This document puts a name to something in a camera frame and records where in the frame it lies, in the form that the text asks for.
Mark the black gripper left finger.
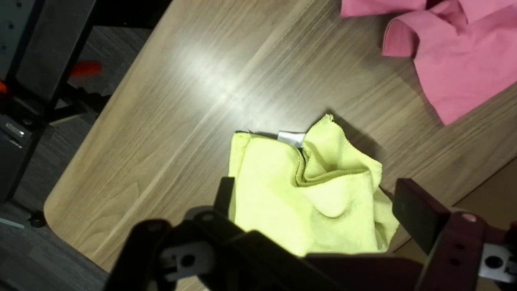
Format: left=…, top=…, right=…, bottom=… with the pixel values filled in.
left=102, top=176, right=256, bottom=291

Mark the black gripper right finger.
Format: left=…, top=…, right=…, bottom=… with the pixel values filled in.
left=393, top=177, right=517, bottom=291

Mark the yellow towel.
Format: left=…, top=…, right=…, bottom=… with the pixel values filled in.
left=228, top=114, right=400, bottom=255

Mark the pink shirt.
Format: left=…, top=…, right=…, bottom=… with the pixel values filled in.
left=341, top=0, right=517, bottom=124

